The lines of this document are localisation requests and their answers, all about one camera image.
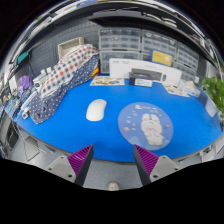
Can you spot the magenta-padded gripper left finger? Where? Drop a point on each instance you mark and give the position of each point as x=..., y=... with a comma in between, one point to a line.
x=71, y=166

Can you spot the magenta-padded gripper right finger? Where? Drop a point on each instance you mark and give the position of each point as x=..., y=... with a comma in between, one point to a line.
x=156, y=166

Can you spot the white computer mouse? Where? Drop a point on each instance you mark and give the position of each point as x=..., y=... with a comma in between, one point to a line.
x=96, y=110

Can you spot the round blue rabbit mouse pad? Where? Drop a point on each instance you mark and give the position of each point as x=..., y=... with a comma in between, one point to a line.
x=133, y=123

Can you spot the navy polka dot cloth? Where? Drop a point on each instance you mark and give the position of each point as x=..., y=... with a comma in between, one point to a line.
x=48, y=106

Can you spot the colourful sticker sheet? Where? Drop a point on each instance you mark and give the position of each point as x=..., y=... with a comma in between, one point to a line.
x=106, y=81
x=175, y=90

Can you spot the clear plastic box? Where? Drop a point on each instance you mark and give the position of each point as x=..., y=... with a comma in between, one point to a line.
x=191, y=89

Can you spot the small black box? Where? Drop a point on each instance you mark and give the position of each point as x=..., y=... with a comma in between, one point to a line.
x=140, y=81

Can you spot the green potted plant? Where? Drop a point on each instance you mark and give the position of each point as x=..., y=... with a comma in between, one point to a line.
x=213, y=90

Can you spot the purple bag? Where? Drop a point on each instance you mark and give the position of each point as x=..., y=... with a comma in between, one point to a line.
x=25, y=83

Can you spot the white checked dotted cloth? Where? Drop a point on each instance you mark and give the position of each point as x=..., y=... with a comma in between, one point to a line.
x=68, y=68

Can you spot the long white keyboard box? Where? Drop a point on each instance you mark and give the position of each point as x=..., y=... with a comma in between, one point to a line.
x=123, y=66

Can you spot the yellow card box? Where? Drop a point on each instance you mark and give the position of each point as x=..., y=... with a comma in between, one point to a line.
x=162, y=58

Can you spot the grey plastic drawer cabinet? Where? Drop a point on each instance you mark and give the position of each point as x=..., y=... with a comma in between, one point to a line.
x=119, y=39
x=159, y=41
x=116, y=56
x=188, y=60

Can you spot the small teal box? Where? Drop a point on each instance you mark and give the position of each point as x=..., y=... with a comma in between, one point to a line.
x=23, y=57

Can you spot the white woven basket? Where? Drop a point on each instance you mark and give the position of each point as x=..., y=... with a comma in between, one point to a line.
x=68, y=46

